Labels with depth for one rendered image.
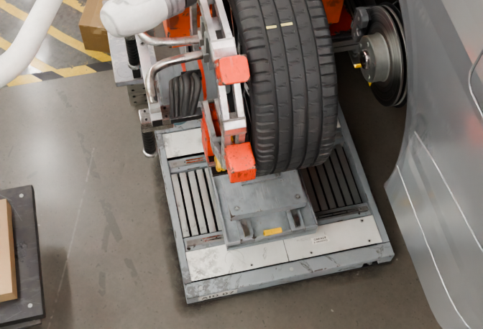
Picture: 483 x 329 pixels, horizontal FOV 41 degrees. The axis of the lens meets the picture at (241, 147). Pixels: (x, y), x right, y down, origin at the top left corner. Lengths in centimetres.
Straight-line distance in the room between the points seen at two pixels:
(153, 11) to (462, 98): 76
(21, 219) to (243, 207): 81
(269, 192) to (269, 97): 85
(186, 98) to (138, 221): 105
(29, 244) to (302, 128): 111
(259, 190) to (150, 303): 60
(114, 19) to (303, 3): 51
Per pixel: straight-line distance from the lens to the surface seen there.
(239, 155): 183
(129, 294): 261
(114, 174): 283
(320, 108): 178
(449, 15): 147
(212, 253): 257
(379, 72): 207
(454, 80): 148
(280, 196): 251
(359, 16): 216
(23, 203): 250
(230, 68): 167
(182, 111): 178
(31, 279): 238
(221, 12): 182
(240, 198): 250
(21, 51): 170
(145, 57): 191
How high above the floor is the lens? 247
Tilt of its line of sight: 59 degrees down
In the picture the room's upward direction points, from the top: 4 degrees clockwise
